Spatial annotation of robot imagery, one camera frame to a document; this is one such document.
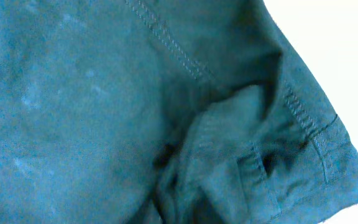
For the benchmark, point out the blue garment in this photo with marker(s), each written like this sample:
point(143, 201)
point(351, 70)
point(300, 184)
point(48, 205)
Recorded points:
point(196, 111)

